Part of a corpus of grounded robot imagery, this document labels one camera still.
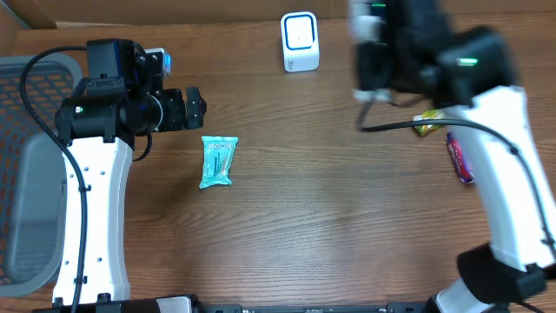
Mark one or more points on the teal wet wipes pack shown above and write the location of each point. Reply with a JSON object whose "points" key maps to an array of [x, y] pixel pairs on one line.
{"points": [[218, 155]]}

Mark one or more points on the white green cosmetic tube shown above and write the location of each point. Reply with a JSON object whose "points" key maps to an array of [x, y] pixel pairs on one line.
{"points": [[367, 22]]}

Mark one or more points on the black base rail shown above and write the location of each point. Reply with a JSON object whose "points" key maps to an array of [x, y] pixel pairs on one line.
{"points": [[192, 304]]}

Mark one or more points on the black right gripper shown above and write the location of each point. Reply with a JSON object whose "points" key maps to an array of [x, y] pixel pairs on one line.
{"points": [[367, 80]]}

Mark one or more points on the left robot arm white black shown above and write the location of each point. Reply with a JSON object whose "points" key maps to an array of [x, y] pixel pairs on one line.
{"points": [[122, 98]]}

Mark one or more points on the grey plastic mesh basket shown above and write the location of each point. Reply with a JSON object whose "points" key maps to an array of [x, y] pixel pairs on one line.
{"points": [[33, 193]]}

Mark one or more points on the purple sanitary pad pack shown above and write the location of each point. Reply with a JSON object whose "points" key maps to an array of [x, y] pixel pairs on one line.
{"points": [[462, 167]]}

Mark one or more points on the white barcode scanner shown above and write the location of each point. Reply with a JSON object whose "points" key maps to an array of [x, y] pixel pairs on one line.
{"points": [[300, 41]]}

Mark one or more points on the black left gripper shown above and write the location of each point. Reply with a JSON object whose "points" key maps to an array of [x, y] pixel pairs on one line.
{"points": [[175, 97]]}

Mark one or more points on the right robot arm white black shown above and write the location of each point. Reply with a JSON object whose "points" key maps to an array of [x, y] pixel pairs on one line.
{"points": [[410, 47]]}

